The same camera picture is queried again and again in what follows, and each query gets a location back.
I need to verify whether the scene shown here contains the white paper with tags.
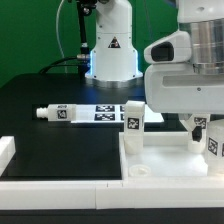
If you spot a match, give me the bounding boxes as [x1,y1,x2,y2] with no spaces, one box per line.
[72,104,164,124]

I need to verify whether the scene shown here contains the white left obstacle block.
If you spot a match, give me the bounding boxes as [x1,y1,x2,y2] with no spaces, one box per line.
[0,136,16,176]

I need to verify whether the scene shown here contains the white square table top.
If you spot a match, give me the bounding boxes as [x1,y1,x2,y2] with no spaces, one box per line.
[119,132,224,180]

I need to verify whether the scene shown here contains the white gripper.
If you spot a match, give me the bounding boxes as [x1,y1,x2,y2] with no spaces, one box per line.
[144,31,224,142]

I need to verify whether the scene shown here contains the black camera pole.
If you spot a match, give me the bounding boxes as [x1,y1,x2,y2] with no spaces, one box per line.
[76,0,97,79]

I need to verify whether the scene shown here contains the black cable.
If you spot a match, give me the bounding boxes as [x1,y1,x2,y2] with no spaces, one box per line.
[39,55,83,75]

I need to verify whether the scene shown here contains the grey cable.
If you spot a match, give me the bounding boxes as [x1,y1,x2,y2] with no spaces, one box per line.
[55,0,69,74]

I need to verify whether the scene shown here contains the white front obstacle bar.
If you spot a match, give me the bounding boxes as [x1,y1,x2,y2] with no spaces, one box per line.
[0,178,224,210]

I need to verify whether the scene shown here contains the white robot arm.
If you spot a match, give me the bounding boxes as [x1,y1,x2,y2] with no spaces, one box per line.
[86,0,224,116]

